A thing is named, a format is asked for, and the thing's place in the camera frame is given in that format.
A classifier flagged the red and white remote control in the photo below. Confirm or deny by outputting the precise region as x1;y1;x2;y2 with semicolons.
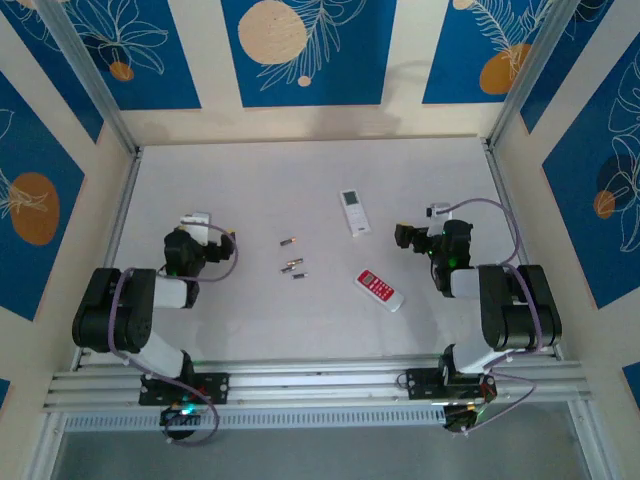
354;268;405;314

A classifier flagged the aluminium table side rail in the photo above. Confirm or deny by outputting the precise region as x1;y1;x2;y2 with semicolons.
74;149;144;371
482;138;565;361

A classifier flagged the black controller board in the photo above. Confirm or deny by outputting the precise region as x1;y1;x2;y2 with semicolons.
159;403;204;429
442;403;489;434

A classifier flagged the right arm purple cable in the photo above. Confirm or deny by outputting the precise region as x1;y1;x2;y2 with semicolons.
447;198;546;437

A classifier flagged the aluminium mounting rail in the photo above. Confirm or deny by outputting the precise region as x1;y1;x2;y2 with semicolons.
42;357;594;414

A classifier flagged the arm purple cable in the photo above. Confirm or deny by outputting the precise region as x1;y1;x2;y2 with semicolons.
108;223;240;447
447;198;546;437

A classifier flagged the aluminium frame post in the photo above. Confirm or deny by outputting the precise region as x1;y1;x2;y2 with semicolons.
485;0;589;151
35;0;144;159

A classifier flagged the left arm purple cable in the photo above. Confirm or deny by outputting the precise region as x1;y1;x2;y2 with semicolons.
108;223;240;447

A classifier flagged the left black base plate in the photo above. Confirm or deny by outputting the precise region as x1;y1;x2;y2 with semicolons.
138;372;231;407

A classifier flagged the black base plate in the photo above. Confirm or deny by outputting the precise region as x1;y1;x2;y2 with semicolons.
405;367;497;401
138;372;231;407

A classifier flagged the left black controller board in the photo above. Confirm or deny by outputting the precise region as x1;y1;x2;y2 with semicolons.
159;403;204;429

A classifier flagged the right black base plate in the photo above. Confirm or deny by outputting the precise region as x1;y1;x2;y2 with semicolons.
405;367;497;401

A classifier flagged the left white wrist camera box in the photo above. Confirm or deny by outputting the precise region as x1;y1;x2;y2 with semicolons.
179;211;213;242

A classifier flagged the grey slotted cable duct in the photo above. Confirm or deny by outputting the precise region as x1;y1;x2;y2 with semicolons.
62;405;449;432

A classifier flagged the right black controller board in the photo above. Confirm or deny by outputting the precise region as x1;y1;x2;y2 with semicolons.
442;403;489;434

